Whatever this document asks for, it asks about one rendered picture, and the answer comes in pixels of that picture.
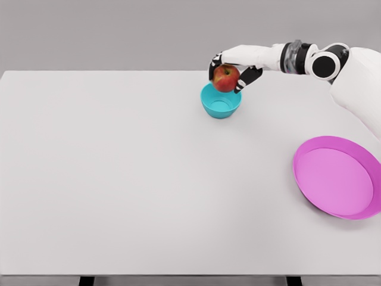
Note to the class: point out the pink plate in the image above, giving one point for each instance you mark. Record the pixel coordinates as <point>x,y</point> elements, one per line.
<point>333,178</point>

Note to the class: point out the blue bowl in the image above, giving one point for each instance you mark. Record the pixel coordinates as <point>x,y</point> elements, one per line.
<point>221,105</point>

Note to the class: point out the red apple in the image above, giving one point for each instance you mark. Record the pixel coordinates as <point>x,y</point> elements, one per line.
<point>225,78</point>

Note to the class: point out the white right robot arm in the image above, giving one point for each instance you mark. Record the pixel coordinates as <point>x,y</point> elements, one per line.
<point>351,80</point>

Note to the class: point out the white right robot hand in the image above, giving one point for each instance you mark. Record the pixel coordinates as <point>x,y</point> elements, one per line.
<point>238,55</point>

